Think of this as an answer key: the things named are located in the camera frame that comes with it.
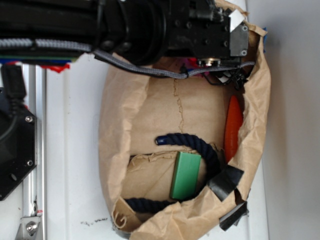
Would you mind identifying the orange plastic carrot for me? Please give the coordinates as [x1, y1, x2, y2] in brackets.
[224, 95, 243, 163]

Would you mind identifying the aluminium extrusion rail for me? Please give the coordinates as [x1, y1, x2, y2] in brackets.
[15, 63, 47, 240]

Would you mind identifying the dark blue rope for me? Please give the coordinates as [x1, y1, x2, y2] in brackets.
[123, 132, 222, 214]

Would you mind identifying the green rectangular block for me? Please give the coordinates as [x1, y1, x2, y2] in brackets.
[169, 152, 201, 201]

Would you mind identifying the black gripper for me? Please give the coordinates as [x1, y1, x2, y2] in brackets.
[165, 0, 249, 66]

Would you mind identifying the black tape strip left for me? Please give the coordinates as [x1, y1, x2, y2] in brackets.
[207, 165, 244, 202]

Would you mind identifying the crumpled brown paper bag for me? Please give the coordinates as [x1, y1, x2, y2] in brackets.
[98, 0, 272, 240]

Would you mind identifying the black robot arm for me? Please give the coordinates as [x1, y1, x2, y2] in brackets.
[0, 0, 249, 66]

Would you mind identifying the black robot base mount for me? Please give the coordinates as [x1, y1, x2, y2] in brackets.
[0, 87, 38, 202]

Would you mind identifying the grey braided cable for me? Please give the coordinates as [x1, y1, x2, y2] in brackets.
[0, 37, 256, 80]

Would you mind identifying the black plug connector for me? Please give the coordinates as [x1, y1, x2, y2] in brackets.
[0, 64, 27, 101]

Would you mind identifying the blue tape piece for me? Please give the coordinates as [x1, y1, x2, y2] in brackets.
[263, 27, 268, 53]

